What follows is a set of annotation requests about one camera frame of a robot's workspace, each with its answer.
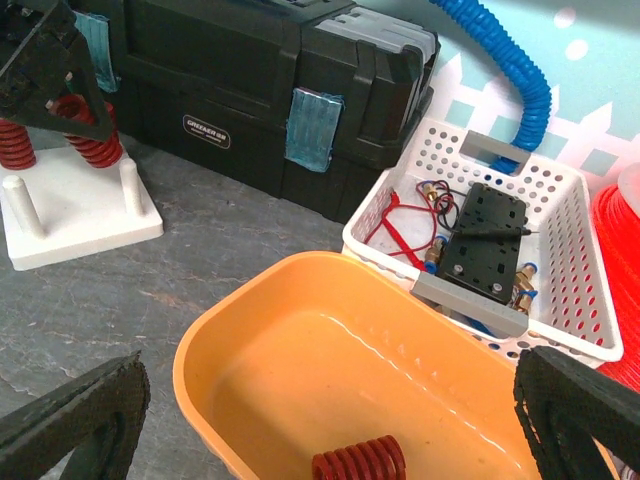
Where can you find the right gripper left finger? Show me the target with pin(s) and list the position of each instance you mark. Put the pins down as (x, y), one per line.
(94, 420)

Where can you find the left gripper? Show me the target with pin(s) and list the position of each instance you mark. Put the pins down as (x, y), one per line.
(44, 57)

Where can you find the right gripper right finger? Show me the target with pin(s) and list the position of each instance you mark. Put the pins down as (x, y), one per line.
(566, 409)

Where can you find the white four-peg base plate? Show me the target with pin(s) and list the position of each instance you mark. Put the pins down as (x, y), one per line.
(62, 209)

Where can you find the white perforated basket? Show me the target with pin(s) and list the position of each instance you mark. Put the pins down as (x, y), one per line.
(560, 296)

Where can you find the black plate in basket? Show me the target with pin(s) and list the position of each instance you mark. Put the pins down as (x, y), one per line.
(482, 252)

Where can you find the red filament spool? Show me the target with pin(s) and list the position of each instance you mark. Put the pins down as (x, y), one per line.
(615, 215)

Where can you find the orange plastic tray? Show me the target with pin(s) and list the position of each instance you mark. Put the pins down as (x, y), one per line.
(319, 352)

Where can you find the black toolbox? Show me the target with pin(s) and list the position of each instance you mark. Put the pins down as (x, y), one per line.
(309, 101)

